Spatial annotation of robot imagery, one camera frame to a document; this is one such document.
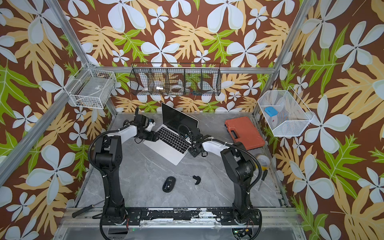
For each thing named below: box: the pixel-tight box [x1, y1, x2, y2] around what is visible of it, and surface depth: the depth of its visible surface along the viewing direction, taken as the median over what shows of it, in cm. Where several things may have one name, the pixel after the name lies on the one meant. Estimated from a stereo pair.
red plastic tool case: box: [224, 116, 265, 151], surface depth 107 cm
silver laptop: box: [143, 102, 199, 166], surface depth 103 cm
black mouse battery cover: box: [192, 175, 201, 185], surface depth 88 cm
